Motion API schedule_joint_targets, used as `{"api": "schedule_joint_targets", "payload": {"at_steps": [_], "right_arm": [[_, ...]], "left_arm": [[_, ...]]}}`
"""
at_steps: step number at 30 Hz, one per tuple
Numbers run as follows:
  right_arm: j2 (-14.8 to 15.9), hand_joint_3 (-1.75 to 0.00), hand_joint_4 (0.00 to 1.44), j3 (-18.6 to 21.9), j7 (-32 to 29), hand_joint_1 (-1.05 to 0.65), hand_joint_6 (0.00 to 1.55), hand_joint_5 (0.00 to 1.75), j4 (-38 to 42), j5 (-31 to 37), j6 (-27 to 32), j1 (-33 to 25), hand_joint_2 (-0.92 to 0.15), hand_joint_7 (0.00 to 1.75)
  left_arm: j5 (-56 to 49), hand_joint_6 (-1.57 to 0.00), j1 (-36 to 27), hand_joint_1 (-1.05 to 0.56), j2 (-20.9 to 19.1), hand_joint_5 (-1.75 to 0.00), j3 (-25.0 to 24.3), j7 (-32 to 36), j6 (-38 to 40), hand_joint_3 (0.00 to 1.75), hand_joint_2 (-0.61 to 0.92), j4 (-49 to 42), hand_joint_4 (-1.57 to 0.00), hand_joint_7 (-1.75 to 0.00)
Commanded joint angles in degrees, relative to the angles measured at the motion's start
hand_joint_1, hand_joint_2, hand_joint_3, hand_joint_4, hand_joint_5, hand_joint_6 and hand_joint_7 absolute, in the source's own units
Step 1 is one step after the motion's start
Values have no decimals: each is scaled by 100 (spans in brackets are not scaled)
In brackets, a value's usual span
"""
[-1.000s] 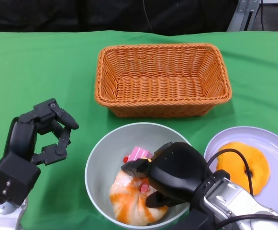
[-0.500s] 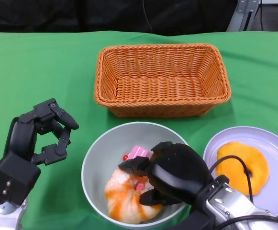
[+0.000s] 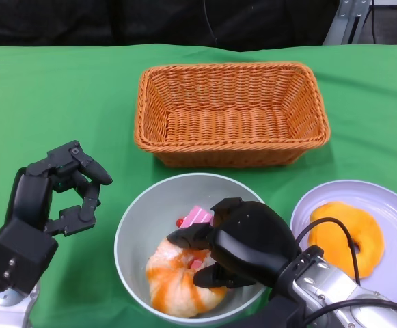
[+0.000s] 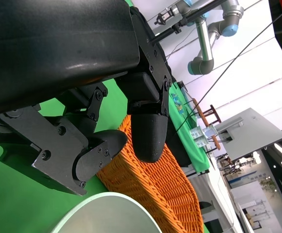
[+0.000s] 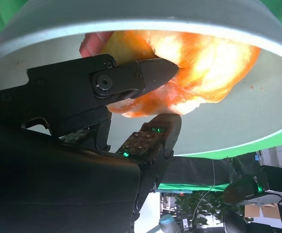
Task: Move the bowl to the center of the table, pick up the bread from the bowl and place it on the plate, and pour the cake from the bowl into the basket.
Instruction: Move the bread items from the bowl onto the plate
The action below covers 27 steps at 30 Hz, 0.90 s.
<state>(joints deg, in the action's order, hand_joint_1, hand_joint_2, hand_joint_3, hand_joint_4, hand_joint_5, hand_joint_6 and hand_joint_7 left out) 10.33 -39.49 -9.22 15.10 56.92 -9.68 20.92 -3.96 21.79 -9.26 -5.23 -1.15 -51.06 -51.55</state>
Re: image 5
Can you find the grey-green round bowl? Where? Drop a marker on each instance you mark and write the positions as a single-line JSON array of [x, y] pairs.
[[228, 121]]

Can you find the green leafy plant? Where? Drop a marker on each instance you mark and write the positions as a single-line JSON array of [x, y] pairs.
[[204, 206]]

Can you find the pink layered cake slice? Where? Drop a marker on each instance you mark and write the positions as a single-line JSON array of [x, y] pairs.
[[92, 43]]

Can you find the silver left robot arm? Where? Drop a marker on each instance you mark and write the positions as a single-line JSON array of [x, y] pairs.
[[269, 197]]

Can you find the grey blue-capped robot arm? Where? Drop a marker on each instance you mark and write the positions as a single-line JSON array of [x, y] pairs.
[[167, 222]]

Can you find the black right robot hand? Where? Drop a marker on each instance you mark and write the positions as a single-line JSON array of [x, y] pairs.
[[58, 182]]

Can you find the large orange striped bread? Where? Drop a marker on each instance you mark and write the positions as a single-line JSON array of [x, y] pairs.
[[204, 72]]

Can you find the brown cardboard box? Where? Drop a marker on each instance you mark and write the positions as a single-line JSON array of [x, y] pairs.
[[252, 211]]

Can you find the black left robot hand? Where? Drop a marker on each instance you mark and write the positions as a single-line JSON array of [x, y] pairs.
[[240, 189]]

